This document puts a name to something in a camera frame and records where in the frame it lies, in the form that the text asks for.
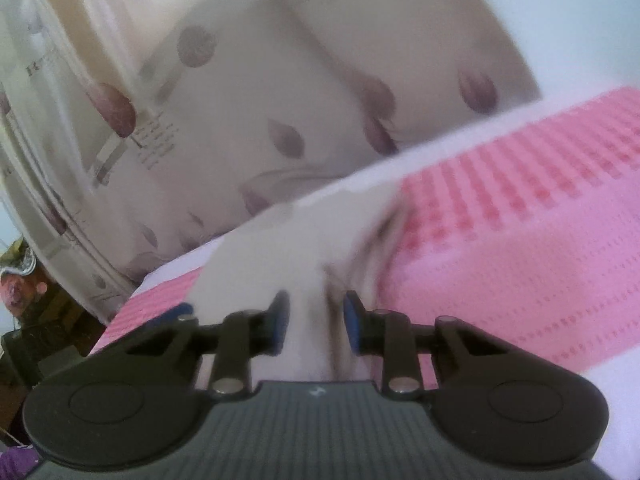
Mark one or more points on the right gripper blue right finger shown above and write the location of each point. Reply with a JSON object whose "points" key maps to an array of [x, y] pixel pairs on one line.
{"points": [[372, 332]]}

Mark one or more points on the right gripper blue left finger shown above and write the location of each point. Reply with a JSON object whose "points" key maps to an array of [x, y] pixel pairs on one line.
{"points": [[258, 331]]}

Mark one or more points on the beige knit sweater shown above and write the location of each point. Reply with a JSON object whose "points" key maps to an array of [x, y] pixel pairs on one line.
{"points": [[315, 253]]}

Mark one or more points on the pink checkered bed sheet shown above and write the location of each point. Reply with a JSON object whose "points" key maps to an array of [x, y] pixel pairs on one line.
{"points": [[535, 236]]}

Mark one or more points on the cluttered side shelf items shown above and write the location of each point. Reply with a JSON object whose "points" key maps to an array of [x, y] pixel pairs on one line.
{"points": [[50, 324]]}

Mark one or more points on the beige leaf print curtain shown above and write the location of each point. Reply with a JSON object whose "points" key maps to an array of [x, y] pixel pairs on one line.
{"points": [[133, 131]]}

